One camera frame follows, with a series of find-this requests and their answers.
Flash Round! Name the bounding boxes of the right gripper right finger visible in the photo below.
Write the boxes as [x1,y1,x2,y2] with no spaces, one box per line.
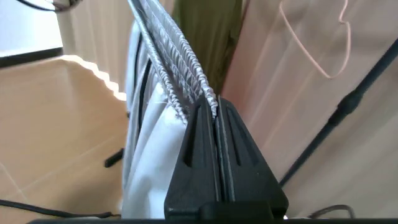
[216,96,289,218]

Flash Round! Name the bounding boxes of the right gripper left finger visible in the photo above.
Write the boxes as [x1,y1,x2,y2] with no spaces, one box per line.
[164,95,220,218]

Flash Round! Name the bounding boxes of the black clothes rack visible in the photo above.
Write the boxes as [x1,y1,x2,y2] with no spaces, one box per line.
[104,37,398,187]

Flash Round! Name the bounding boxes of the pink clothes hanger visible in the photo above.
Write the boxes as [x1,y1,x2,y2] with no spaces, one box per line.
[278,0,352,80]

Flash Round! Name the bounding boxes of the green long-sleeved shirt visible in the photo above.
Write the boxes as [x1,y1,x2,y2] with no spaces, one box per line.
[172,0,243,94]

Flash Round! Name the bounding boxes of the black cable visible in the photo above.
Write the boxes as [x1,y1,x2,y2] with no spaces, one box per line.
[0,198,121,219]

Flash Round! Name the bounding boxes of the beige curtain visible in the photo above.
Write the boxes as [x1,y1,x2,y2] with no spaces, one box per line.
[52,0,398,218]

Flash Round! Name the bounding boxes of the pale grey garment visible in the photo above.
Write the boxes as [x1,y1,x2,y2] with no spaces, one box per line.
[121,0,218,220]

